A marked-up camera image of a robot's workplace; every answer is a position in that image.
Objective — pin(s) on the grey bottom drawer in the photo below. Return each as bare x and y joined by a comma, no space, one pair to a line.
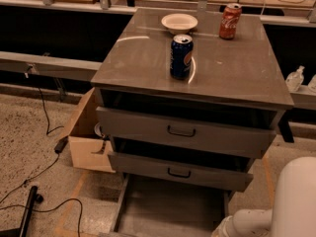
150,207

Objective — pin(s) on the grey drawer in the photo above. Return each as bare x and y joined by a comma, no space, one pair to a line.
150,207
180,172
185,133

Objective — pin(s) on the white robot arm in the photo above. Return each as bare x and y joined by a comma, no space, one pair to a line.
293,213

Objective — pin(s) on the grey middle drawer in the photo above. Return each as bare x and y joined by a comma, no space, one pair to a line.
180,172

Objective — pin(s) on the grey top drawer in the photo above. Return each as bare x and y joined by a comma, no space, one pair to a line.
185,133

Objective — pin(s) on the grey drawer cabinet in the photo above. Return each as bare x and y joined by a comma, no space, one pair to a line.
235,82

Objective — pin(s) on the cardboard box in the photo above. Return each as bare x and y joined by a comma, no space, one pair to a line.
88,148

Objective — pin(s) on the black power adapter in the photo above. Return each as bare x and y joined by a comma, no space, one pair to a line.
60,145

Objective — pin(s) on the blue pepsi can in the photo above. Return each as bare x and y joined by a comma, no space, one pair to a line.
181,56

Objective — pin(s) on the black stand foot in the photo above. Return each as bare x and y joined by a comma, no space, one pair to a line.
22,230

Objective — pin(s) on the white bowl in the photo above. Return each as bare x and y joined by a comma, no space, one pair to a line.
179,23

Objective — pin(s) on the red coca-cola can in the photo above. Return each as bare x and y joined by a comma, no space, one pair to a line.
229,21

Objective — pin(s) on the grey metal rail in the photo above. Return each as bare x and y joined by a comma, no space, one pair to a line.
50,66

